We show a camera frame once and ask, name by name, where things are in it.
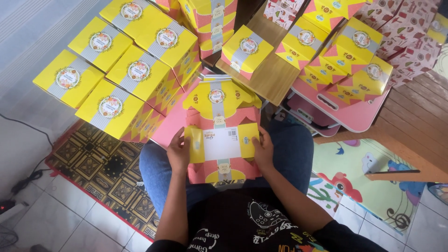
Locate person's black printed shirt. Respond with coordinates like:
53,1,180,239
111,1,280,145
145,187,389,252

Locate person's left hand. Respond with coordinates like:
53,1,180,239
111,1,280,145
166,127,192,173

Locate pink folding kids table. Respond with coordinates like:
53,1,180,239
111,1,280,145
274,83,393,138

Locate black gold patterned rug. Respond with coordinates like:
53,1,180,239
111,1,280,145
45,121,245,243

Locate pile of assembled yellow boxes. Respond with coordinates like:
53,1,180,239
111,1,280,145
275,0,394,106
32,0,239,144

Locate power strip with red light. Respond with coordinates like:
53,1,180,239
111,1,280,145
0,198,30,222

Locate light wooden table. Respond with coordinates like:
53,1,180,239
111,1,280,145
215,3,304,107

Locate person's blue jeans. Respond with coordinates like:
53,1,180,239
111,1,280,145
139,119,314,218

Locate yellow pink carton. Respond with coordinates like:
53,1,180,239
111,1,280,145
183,78,263,185

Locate single yellow pink gift box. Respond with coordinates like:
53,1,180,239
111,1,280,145
221,24,274,81

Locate black power cable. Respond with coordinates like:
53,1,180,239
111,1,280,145
0,113,55,196

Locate white red patterned box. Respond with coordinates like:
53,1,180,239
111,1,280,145
263,0,306,31

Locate colourful cartoon play mat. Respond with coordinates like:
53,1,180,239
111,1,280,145
307,138,427,236

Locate heap of white red patterned boxes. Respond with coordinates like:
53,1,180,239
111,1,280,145
353,0,442,88

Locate grey ribbed floor mat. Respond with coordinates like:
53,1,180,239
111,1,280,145
0,0,113,118

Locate person's right hand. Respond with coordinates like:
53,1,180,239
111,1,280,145
251,126,276,173

